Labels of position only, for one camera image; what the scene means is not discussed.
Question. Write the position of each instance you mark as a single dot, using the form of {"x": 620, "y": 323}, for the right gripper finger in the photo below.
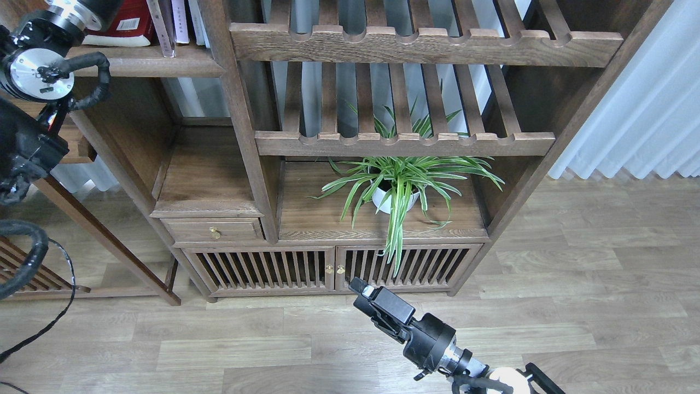
{"x": 380, "y": 304}
{"x": 393, "y": 326}

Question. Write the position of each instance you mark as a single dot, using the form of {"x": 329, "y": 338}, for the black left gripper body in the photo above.
{"x": 81, "y": 15}

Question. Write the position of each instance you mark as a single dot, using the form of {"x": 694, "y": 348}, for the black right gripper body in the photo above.
{"x": 428, "y": 340}

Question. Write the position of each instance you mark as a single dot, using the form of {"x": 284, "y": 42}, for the dark red book white characters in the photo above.
{"x": 162, "y": 16}

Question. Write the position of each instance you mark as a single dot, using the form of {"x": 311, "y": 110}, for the white lavender paperback book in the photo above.
{"x": 180, "y": 21}

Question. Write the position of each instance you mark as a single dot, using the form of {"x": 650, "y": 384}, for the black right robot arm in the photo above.
{"x": 472, "y": 376}

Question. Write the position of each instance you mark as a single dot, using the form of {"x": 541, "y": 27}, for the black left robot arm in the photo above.
{"x": 42, "y": 85}

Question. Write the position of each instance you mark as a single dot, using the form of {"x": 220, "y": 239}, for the white plant pot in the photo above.
{"x": 383, "y": 201}

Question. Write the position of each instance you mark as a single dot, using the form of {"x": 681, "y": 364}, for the green spider plant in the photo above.
{"x": 425, "y": 173}

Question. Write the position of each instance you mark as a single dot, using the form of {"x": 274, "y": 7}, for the white upright book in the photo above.
{"x": 199, "y": 27}

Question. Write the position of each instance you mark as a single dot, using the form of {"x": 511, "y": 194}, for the dark wooden bookshelf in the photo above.
{"x": 225, "y": 149}

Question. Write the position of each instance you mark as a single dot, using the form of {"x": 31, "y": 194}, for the wooden side furniture left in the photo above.
{"x": 115, "y": 251}

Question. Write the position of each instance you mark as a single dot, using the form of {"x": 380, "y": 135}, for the white curtain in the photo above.
{"x": 648, "y": 122}

